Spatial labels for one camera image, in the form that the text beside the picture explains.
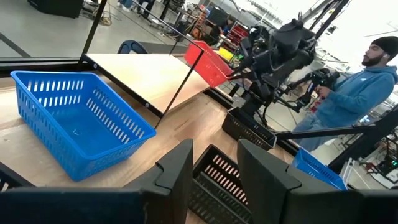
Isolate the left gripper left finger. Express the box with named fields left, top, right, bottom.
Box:
left=0, top=138, right=194, bottom=224

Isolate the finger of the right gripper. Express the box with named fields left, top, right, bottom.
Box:
left=229, top=71, right=261, bottom=82
left=228, top=58, right=253, bottom=77

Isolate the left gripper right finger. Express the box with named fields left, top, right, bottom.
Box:
left=237, top=139, right=398, bottom=224

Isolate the red plastic basket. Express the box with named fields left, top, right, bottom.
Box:
left=183, top=40, right=234, bottom=88

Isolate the black-framed wooden shelf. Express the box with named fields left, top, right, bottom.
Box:
left=79, top=0, right=215, bottom=130

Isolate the yellow object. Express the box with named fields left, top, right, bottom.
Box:
left=218, top=47, right=234, bottom=62

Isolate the red storage bins rack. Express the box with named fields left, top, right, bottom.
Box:
left=226, top=23, right=249, bottom=44

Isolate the blue plastic basket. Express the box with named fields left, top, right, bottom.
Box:
left=10, top=70, right=157, bottom=182
left=291, top=147, right=348, bottom=191

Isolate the person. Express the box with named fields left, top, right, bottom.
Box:
left=292, top=35, right=398, bottom=153

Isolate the blue chair back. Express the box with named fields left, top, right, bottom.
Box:
left=117, top=39, right=149, bottom=55

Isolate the black cabinet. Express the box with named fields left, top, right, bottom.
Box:
left=27, top=0, right=85, bottom=19

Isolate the black metal rig frame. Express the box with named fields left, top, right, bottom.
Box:
left=0, top=30, right=398, bottom=175

